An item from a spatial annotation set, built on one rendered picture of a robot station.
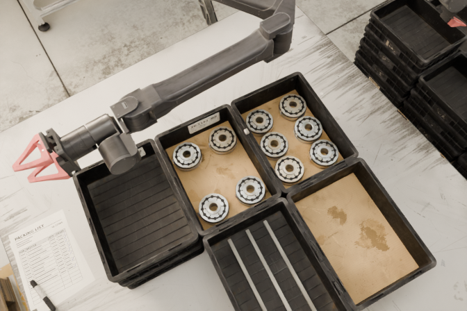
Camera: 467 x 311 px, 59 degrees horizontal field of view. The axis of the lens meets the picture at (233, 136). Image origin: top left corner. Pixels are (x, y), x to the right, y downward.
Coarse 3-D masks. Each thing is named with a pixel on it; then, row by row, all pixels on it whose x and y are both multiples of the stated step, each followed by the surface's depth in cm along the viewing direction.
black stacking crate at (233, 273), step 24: (264, 216) 138; (288, 216) 133; (216, 240) 134; (240, 240) 137; (264, 240) 136; (288, 240) 136; (312, 264) 132; (240, 288) 130; (264, 288) 130; (288, 288) 130; (312, 288) 129
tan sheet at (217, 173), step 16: (176, 144) 153; (240, 144) 152; (208, 160) 150; (224, 160) 150; (240, 160) 150; (192, 176) 147; (208, 176) 147; (224, 176) 147; (240, 176) 147; (256, 176) 147; (192, 192) 145; (208, 192) 144; (224, 192) 144; (240, 208) 141; (208, 224) 139
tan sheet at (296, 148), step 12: (264, 108) 159; (276, 108) 159; (276, 120) 157; (288, 120) 156; (288, 132) 154; (324, 132) 154; (288, 144) 152; (300, 144) 152; (300, 156) 150; (288, 168) 148; (312, 168) 147; (300, 180) 145
